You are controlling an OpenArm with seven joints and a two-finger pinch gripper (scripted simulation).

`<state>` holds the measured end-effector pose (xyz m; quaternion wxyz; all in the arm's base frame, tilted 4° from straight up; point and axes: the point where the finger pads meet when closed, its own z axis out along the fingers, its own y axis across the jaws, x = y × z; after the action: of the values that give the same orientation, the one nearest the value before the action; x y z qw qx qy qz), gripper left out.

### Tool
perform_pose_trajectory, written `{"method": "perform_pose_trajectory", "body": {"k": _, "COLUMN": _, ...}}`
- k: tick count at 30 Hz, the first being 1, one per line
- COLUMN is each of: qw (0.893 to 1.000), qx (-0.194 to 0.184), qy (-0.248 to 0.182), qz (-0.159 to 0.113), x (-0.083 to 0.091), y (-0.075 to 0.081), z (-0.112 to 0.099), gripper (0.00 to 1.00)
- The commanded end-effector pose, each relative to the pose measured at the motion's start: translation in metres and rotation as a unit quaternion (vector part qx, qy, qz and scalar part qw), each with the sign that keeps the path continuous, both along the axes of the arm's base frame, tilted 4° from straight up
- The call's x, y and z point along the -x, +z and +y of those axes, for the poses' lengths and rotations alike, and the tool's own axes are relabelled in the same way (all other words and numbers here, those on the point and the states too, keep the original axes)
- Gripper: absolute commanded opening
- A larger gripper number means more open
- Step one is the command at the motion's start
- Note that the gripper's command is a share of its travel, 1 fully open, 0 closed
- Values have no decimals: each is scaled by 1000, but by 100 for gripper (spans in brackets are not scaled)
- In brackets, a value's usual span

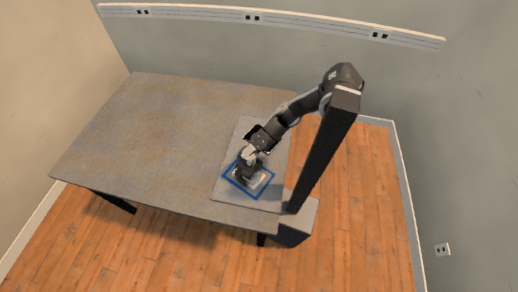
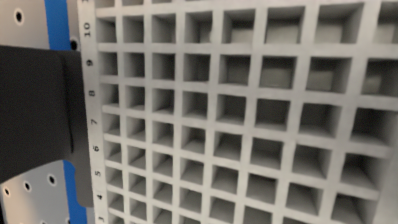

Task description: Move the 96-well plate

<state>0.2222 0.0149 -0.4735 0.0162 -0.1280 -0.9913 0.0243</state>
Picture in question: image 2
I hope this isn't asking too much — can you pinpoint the blue tape rectangle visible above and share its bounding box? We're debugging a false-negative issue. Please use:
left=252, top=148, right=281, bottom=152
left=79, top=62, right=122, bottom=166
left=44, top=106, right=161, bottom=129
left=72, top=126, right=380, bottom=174
left=44, top=0, right=88, bottom=224

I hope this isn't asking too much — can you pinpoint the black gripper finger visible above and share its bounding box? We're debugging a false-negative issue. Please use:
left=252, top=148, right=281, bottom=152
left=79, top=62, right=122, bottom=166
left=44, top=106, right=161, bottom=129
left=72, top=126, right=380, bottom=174
left=0, top=45, right=94, bottom=207

